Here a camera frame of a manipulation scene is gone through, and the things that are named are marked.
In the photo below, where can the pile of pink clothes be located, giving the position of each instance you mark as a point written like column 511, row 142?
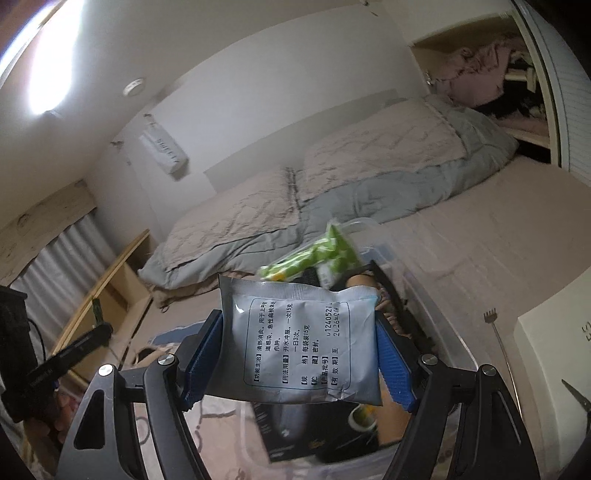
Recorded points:
column 471, row 69

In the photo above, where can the scissors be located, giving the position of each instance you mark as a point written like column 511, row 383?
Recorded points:
column 577, row 392

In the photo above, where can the white slatted door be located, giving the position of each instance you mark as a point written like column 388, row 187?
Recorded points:
column 568, row 92

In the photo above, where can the cream cardboard box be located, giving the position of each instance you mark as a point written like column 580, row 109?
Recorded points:
column 558, row 341

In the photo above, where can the round wooden disc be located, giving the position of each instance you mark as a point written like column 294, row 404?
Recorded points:
column 362, row 282

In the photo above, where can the white air conditioner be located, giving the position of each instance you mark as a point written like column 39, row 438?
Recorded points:
column 164, row 147

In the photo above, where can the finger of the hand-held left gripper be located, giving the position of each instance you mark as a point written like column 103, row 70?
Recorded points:
column 85, row 344

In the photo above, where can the metal back scratcher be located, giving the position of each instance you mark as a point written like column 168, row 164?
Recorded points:
column 496, row 339

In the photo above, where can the round ceiling lamp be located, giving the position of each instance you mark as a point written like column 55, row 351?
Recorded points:
column 134, row 86

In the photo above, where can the printed cartoon blanket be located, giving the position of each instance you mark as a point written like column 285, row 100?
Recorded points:
column 217, row 420

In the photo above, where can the beige fuzzy blanket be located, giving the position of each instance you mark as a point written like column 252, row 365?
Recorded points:
column 184, row 293

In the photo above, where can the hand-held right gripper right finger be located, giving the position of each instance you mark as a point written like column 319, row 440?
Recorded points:
column 393, row 369

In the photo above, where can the grey duvet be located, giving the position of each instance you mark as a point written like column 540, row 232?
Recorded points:
column 415, row 184

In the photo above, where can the wooden bedside shelf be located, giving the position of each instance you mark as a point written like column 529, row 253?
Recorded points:
column 111, row 295

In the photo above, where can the green snack packet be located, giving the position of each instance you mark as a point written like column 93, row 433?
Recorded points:
column 318, row 256

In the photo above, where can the black product box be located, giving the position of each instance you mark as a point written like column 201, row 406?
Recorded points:
column 286, row 429

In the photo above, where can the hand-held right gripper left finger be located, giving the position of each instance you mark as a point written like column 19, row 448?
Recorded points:
column 203, row 362

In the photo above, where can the clear plastic storage box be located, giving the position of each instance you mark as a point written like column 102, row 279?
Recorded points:
column 443, row 337

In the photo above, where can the grey curtain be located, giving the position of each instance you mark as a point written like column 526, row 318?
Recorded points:
column 64, row 263

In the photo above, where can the bright ceiling light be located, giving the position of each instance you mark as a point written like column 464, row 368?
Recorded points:
column 55, row 55

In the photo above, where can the beige doodled curtain valance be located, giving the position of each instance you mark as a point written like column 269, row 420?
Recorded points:
column 41, row 217

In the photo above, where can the silver foil packet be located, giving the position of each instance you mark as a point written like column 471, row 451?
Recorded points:
column 295, row 341

